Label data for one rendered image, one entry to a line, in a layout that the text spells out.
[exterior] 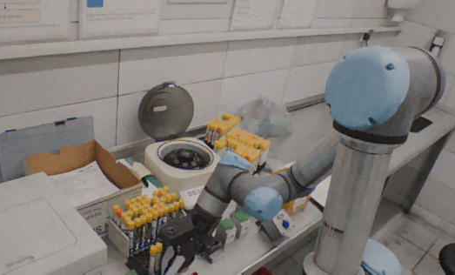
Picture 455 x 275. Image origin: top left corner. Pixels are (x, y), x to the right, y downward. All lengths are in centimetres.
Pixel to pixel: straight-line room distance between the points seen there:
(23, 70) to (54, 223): 57
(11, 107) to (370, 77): 98
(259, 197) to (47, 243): 42
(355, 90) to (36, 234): 58
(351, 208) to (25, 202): 60
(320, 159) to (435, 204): 263
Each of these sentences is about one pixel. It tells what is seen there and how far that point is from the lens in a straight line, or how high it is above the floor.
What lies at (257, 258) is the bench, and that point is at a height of 88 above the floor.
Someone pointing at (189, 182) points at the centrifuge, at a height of 96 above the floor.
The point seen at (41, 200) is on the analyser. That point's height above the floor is 118.
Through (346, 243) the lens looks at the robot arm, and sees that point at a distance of 69.
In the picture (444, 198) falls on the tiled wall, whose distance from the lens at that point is 338.
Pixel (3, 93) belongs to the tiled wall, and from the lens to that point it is 122.
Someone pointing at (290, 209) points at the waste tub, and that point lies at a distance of 134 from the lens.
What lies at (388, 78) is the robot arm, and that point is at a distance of 55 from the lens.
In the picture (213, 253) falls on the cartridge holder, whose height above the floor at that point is 89.
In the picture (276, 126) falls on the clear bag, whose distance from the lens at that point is 187.
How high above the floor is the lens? 168
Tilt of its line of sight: 30 degrees down
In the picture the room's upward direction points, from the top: 11 degrees clockwise
